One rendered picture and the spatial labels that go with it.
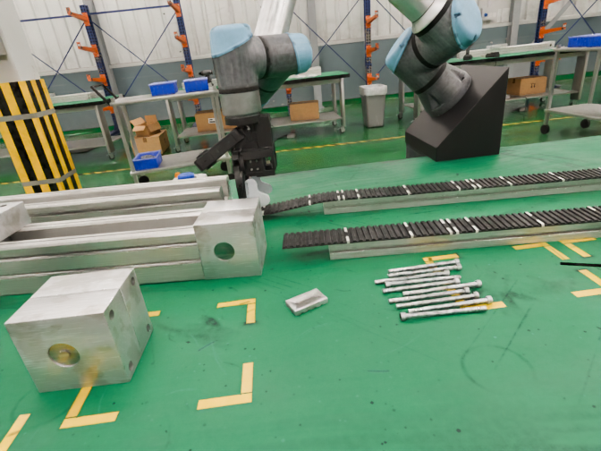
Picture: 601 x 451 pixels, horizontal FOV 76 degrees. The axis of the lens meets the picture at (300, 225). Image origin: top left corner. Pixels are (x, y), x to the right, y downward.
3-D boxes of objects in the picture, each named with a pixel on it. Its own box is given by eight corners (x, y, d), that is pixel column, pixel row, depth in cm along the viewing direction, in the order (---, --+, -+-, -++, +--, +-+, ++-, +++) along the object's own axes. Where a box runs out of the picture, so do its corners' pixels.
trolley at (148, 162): (230, 169, 420) (212, 71, 378) (237, 182, 371) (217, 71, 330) (131, 186, 397) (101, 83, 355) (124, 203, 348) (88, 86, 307)
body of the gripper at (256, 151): (275, 179, 74) (266, 115, 69) (232, 182, 75) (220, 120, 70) (277, 168, 81) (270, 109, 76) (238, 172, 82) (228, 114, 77)
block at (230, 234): (267, 240, 71) (260, 191, 67) (261, 275, 60) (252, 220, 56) (220, 243, 72) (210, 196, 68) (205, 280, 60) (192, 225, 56)
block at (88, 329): (158, 318, 53) (139, 257, 49) (130, 382, 42) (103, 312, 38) (86, 326, 52) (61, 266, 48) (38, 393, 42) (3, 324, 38)
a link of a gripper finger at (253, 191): (272, 224, 76) (266, 177, 74) (242, 226, 77) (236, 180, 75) (273, 220, 79) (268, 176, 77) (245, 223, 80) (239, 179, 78)
